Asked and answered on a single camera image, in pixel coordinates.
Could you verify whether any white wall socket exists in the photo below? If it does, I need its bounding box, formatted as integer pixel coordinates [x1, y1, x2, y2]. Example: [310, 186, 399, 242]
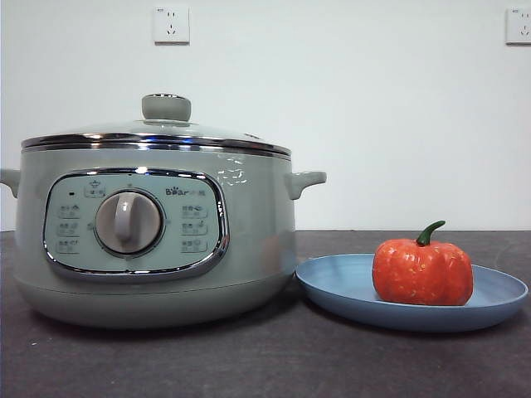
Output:
[153, 6, 192, 46]
[504, 7, 531, 46]

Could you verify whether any pale green electric steamer pot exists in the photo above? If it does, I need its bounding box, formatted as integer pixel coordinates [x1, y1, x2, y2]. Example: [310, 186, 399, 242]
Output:
[0, 138, 328, 331]

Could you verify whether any orange pumpkin with green stem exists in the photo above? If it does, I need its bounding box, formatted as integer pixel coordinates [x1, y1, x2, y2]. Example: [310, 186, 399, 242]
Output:
[371, 220, 475, 308]

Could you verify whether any blue round plate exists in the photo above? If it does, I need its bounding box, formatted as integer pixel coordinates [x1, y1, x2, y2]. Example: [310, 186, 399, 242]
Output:
[295, 253, 529, 333]

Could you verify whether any glass lid with round knob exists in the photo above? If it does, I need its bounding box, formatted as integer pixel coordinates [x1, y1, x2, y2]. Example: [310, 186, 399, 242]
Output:
[21, 93, 292, 151]

